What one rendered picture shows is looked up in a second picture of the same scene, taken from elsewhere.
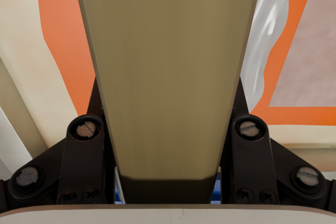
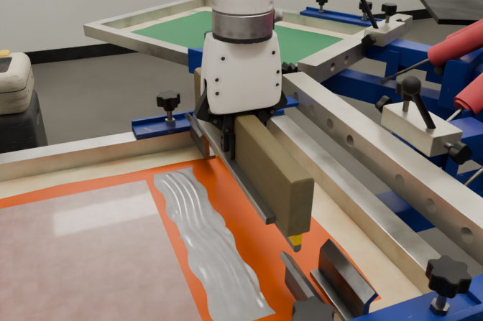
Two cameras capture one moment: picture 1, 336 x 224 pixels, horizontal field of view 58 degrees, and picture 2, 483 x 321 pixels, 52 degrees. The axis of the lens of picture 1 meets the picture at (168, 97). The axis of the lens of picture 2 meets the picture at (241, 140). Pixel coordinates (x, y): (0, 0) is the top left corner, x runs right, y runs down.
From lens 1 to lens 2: 0.57 m
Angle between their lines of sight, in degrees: 23
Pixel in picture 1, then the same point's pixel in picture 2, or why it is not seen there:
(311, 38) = (146, 212)
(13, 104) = (292, 149)
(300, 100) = (126, 186)
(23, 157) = (280, 124)
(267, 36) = (174, 205)
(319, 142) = (90, 169)
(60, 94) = not seen: hidden behind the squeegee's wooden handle
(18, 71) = not seen: hidden behind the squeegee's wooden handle
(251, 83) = (166, 187)
